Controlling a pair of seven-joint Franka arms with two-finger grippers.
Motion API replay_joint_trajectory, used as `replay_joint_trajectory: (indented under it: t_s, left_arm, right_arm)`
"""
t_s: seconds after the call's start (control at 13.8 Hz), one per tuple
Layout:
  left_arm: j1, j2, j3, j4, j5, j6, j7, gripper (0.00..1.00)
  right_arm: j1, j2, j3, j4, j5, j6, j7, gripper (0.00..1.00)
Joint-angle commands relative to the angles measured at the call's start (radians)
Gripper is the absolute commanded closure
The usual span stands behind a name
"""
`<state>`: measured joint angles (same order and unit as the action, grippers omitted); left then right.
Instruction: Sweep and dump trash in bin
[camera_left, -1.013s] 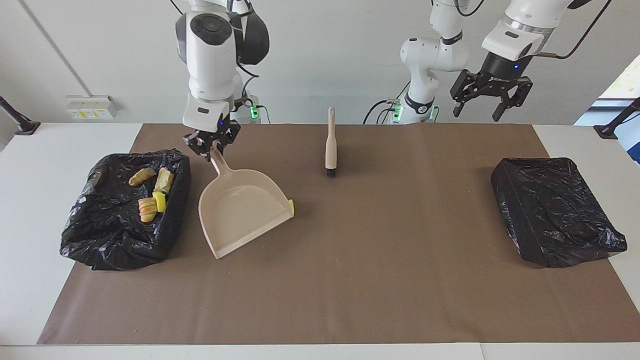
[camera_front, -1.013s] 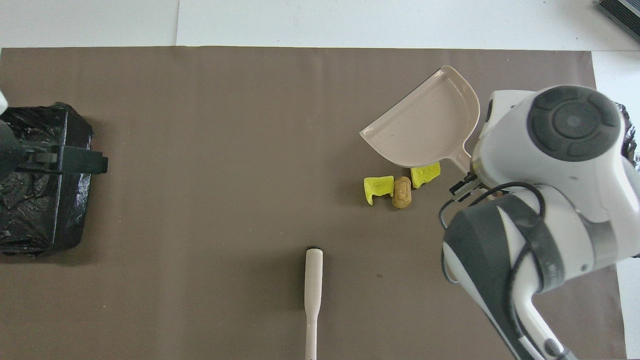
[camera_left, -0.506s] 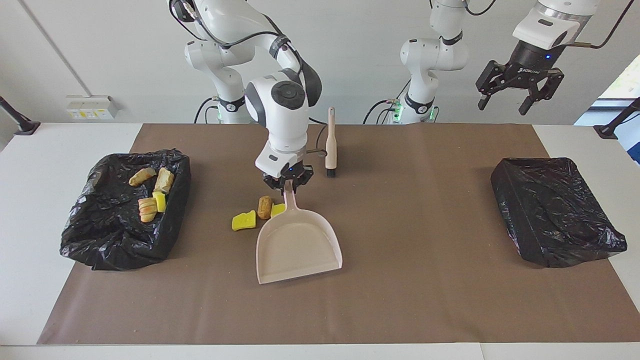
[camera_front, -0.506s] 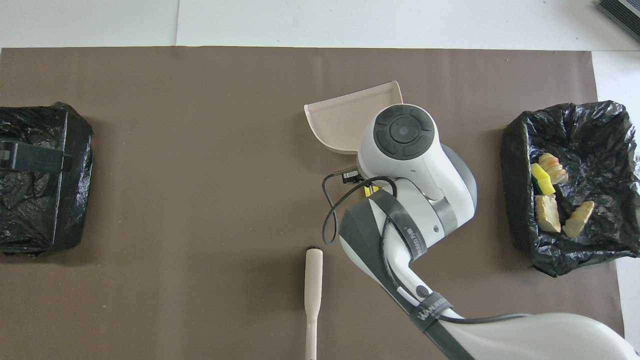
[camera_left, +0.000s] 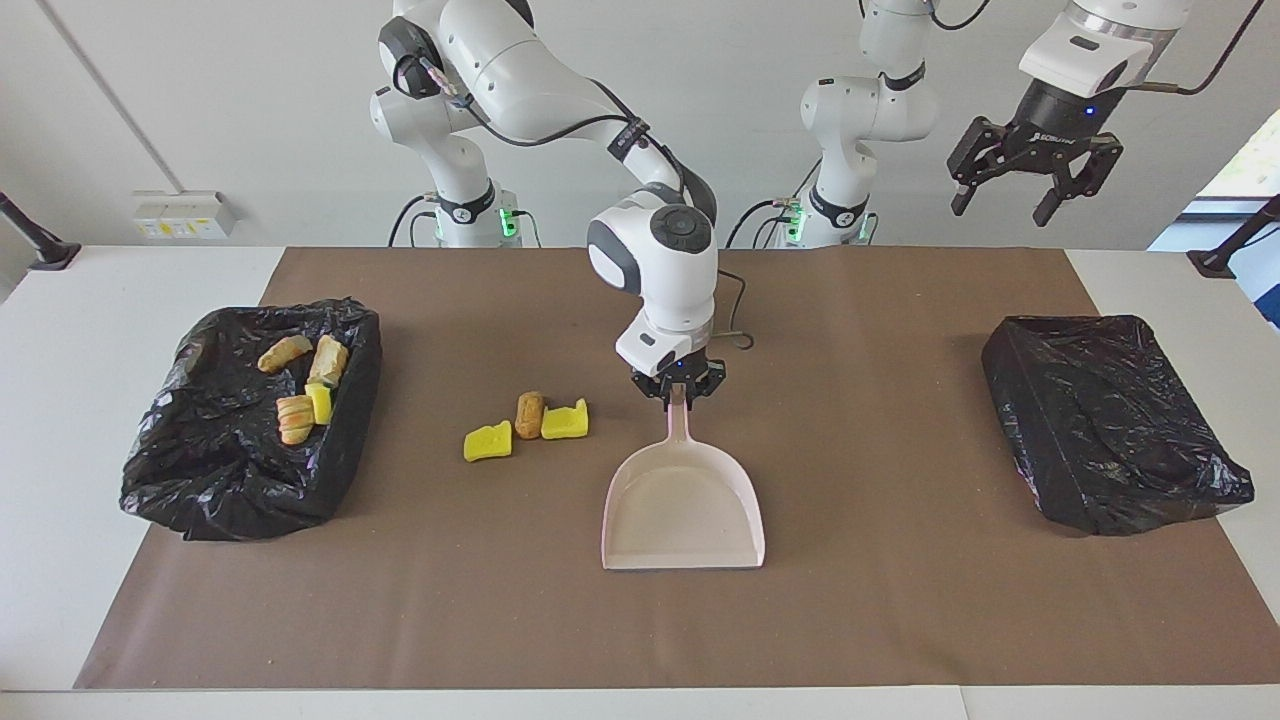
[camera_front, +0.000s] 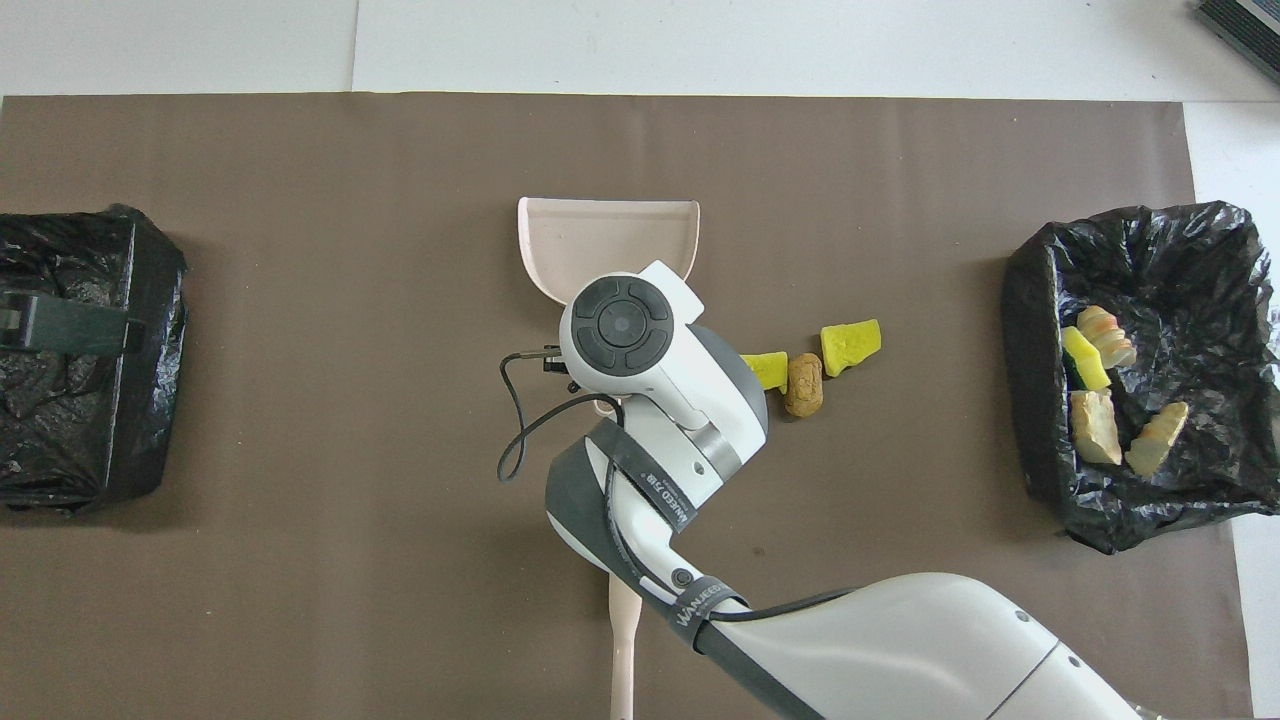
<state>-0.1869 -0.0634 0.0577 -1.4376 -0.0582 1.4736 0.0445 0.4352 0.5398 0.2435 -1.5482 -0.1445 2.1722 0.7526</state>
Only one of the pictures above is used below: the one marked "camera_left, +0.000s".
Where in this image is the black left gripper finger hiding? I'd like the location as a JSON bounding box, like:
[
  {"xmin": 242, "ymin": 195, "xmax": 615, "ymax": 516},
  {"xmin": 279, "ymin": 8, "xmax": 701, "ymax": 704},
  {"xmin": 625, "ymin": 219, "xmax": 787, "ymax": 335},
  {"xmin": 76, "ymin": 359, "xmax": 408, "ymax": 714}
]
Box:
[
  {"xmin": 1033, "ymin": 140, "xmax": 1123, "ymax": 226},
  {"xmin": 948, "ymin": 118, "xmax": 1009, "ymax": 216}
]

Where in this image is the beige plastic dustpan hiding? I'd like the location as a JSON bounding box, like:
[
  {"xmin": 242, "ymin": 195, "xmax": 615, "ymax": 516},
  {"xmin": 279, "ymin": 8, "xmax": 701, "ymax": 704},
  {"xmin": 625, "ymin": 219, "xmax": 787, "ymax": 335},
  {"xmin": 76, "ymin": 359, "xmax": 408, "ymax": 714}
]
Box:
[{"xmin": 600, "ymin": 383, "xmax": 767, "ymax": 572}]

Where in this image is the pale beige bread chunk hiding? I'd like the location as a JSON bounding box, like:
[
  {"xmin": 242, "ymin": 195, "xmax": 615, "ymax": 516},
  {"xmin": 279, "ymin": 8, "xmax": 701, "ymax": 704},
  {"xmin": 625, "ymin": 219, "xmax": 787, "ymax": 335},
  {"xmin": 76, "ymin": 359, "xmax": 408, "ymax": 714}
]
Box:
[{"xmin": 306, "ymin": 335, "xmax": 351, "ymax": 389}]

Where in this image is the curled orange striped bread piece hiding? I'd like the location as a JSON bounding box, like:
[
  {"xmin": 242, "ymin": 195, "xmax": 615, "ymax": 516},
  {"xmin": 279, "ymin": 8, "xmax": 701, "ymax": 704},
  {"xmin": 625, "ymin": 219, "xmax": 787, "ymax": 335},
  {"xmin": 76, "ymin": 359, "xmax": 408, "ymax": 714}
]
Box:
[{"xmin": 276, "ymin": 394, "xmax": 317, "ymax": 446}]

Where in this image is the long orange striped bread piece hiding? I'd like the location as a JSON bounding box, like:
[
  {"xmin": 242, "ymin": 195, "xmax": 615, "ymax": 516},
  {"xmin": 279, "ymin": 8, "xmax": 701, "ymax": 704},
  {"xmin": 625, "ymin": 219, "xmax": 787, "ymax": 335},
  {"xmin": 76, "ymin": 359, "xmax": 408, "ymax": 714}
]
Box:
[{"xmin": 257, "ymin": 334, "xmax": 314, "ymax": 375}]

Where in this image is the black bag-lined bin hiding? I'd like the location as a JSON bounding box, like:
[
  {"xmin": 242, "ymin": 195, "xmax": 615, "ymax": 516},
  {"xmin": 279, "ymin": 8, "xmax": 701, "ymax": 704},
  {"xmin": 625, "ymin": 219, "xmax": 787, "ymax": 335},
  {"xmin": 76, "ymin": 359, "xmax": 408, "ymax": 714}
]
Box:
[
  {"xmin": 980, "ymin": 314, "xmax": 1256, "ymax": 538},
  {"xmin": 120, "ymin": 296, "xmax": 384, "ymax": 543}
]

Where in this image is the black clamp stand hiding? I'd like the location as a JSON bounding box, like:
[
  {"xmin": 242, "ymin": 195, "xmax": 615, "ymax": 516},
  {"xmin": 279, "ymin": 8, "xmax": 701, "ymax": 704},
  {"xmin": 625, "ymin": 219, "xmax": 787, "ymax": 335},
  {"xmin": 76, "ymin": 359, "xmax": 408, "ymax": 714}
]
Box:
[
  {"xmin": 0, "ymin": 192, "xmax": 83, "ymax": 272},
  {"xmin": 1187, "ymin": 195, "xmax": 1280, "ymax": 279}
]

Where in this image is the window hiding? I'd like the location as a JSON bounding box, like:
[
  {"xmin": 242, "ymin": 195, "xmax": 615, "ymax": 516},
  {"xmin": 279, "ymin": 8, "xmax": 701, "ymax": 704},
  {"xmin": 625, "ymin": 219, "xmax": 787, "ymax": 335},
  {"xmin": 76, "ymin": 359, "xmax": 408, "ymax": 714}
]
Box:
[{"xmin": 1195, "ymin": 105, "xmax": 1280, "ymax": 216}]

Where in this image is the brown paper table mat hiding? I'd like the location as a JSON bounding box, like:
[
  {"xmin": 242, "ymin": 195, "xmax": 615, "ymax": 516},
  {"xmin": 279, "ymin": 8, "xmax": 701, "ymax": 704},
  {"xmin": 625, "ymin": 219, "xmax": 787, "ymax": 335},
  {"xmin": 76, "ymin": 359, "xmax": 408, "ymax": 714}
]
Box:
[{"xmin": 75, "ymin": 246, "xmax": 1280, "ymax": 691}]

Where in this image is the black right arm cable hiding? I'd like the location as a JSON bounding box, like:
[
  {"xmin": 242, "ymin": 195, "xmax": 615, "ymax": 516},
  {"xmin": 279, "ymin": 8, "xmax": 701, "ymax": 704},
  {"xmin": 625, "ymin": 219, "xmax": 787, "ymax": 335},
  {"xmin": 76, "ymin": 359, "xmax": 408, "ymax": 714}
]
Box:
[{"xmin": 420, "ymin": 55, "xmax": 754, "ymax": 353}]

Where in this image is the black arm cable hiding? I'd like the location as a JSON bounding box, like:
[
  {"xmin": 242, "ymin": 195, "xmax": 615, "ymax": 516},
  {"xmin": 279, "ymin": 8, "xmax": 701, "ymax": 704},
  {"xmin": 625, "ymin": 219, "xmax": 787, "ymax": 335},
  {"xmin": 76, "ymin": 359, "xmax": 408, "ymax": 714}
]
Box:
[
  {"xmin": 1135, "ymin": 0, "xmax": 1263, "ymax": 98},
  {"xmin": 420, "ymin": 55, "xmax": 754, "ymax": 353}
]

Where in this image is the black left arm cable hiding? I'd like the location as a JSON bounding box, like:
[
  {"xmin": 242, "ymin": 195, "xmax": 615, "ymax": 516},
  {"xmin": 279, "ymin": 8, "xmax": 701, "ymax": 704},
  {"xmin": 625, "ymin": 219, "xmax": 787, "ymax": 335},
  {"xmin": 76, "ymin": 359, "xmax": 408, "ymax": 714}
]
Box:
[{"xmin": 1135, "ymin": 0, "xmax": 1263, "ymax": 98}]

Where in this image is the white wall outlet box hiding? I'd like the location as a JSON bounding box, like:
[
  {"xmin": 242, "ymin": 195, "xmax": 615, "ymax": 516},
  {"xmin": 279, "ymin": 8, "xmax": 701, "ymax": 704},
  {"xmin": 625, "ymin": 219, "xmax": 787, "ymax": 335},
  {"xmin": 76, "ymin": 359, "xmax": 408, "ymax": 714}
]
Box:
[{"xmin": 132, "ymin": 190, "xmax": 237, "ymax": 241}]

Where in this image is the white wall cable conduit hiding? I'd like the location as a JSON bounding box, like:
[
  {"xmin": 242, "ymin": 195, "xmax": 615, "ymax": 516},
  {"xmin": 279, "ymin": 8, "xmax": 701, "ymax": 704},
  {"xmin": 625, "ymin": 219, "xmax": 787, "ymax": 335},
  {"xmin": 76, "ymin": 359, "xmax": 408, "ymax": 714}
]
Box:
[{"xmin": 38, "ymin": 0, "xmax": 171, "ymax": 193}]

